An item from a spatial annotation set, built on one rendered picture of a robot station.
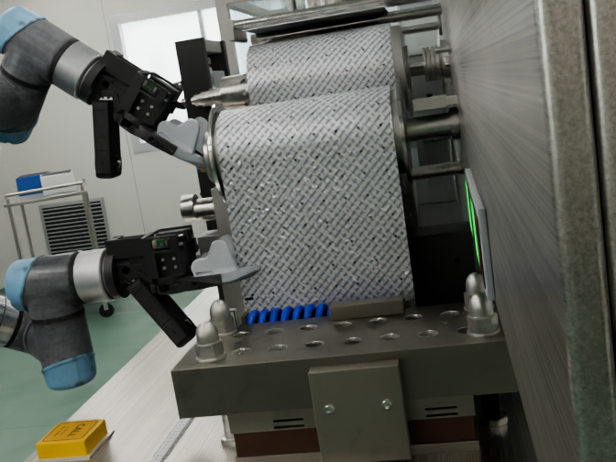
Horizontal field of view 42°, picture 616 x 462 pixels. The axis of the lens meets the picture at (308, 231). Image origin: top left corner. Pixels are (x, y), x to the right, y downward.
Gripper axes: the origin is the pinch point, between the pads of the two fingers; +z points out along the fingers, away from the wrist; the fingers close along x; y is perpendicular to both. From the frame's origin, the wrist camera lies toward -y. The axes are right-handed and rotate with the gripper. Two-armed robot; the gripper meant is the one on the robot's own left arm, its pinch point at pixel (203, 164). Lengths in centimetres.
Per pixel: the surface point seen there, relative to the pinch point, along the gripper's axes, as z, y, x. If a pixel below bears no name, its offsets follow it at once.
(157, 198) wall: -124, -185, 549
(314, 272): 22.0, -2.5, -8.2
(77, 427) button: 5.9, -36.3, -17.0
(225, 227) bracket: 7.6, -6.1, -0.9
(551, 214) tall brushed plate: 26, 27, -91
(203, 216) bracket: 3.9, -6.7, 0.1
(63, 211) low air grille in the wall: -191, -241, 547
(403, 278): 32.5, 3.4, -8.3
